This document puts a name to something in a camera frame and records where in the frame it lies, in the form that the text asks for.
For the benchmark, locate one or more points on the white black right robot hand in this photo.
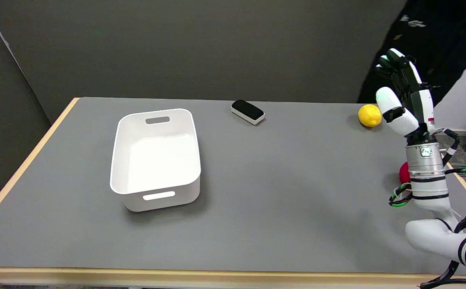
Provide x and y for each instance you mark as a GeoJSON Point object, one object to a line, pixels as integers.
{"type": "Point", "coordinates": [411, 94]}

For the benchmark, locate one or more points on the black white chalkboard eraser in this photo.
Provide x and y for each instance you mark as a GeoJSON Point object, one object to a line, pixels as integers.
{"type": "Point", "coordinates": [248, 111]}

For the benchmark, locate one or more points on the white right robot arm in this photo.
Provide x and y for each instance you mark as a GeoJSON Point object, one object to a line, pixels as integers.
{"type": "Point", "coordinates": [429, 188]}

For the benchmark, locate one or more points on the yellow lemon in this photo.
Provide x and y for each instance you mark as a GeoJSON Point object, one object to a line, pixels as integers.
{"type": "Point", "coordinates": [368, 115]}

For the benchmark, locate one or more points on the person in dark clothes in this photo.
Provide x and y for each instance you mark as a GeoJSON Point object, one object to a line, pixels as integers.
{"type": "Point", "coordinates": [437, 32]}

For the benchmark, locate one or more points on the red toy apple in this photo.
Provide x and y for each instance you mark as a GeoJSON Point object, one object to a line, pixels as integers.
{"type": "Point", "coordinates": [404, 173]}

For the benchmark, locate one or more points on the floor vent grille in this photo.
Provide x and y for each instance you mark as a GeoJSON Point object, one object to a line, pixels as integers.
{"type": "Point", "coordinates": [463, 165]}

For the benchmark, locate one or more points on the white plastic storage bin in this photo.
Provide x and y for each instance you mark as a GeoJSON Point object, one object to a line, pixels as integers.
{"type": "Point", "coordinates": [155, 160]}

